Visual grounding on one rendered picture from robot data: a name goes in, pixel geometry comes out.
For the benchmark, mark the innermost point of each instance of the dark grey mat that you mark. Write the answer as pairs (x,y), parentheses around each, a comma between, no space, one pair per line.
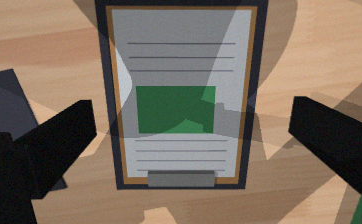
(16,115)

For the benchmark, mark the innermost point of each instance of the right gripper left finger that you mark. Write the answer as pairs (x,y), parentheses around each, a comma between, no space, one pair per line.
(38,159)

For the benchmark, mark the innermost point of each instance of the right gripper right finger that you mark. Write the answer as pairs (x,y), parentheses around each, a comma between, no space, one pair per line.
(333,137)

